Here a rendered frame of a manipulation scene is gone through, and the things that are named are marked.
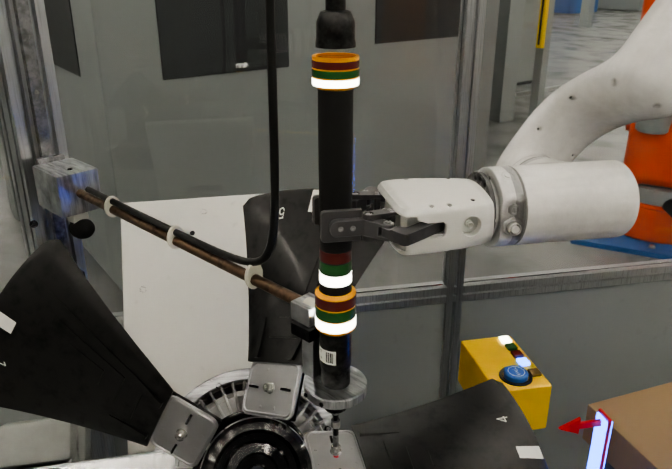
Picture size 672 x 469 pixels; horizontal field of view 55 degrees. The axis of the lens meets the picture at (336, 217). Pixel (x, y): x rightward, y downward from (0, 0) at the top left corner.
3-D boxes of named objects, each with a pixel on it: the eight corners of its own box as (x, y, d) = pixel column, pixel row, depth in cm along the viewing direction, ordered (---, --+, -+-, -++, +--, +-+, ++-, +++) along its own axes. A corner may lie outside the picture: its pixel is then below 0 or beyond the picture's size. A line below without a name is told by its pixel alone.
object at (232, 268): (76, 198, 106) (75, 190, 105) (85, 196, 107) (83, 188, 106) (306, 315, 71) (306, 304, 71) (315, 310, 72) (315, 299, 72)
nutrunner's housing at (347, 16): (311, 408, 73) (303, -24, 56) (335, 393, 76) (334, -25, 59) (336, 424, 71) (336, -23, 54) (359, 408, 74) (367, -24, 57)
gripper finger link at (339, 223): (394, 248, 62) (325, 253, 61) (385, 235, 65) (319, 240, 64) (396, 217, 61) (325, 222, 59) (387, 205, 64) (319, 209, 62)
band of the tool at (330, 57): (302, 88, 60) (302, 55, 59) (334, 81, 63) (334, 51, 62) (336, 94, 57) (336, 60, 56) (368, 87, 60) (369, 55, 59)
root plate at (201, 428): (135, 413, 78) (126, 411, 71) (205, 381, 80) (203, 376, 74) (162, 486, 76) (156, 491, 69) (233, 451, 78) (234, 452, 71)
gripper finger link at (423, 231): (436, 250, 59) (377, 242, 61) (450, 220, 66) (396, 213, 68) (436, 238, 59) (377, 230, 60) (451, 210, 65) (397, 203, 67)
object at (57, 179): (36, 207, 112) (27, 160, 109) (75, 197, 117) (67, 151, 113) (63, 223, 105) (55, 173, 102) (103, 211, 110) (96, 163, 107)
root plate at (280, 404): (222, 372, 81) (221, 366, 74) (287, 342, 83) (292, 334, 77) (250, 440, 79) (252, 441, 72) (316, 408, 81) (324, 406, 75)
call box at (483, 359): (456, 386, 124) (460, 338, 120) (505, 380, 126) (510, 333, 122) (491, 443, 110) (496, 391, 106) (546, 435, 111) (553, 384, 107)
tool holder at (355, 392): (278, 383, 74) (275, 308, 70) (322, 357, 78) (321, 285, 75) (336, 420, 68) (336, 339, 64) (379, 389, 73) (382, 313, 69)
